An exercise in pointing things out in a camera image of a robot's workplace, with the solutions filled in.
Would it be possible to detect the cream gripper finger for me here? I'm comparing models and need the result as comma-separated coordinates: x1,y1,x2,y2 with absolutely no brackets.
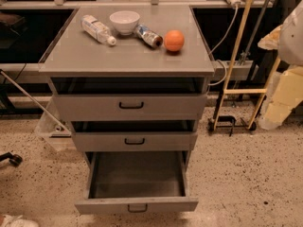
258,65,303,130

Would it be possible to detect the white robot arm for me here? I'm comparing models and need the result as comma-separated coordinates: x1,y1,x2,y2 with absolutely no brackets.
258,1,303,130

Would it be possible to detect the grey top drawer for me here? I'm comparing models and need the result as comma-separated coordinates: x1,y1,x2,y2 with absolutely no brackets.
53,94,206,121

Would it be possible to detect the grey drawer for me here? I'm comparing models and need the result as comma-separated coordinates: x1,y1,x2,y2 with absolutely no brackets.
72,131,197,152
53,94,206,121
75,151,198,215

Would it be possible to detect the grey drawer cabinet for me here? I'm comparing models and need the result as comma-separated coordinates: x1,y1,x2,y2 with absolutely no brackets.
38,4,216,153

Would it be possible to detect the grey bottom drawer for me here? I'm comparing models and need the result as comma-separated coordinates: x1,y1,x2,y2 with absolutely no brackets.
75,151,198,215

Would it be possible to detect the grey middle drawer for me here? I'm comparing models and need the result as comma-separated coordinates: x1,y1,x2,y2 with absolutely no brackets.
72,131,197,152

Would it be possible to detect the black clamp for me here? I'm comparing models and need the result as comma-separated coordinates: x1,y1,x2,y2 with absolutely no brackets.
207,115,257,136

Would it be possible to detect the grey metal pole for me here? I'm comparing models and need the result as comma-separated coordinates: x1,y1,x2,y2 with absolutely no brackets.
238,0,271,65

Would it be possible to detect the orange fruit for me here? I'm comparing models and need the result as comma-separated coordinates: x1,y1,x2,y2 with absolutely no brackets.
164,30,185,52

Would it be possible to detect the white ceramic bowl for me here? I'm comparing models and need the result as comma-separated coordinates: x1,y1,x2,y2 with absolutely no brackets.
110,10,140,35

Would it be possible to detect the clear plastic water bottle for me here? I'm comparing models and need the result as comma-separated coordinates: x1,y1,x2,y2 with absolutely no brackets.
80,15,116,46

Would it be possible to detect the grey metal rod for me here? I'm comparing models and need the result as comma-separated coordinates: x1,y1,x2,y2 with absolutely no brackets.
0,69,71,134

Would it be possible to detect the black chair caster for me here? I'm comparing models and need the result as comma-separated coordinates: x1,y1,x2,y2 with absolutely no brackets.
0,152,23,166

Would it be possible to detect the yellow wooden ladder frame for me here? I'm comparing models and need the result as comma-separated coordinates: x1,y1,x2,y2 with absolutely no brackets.
212,0,282,131

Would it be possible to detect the white power cable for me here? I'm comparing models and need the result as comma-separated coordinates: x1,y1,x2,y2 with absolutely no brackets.
206,3,240,87

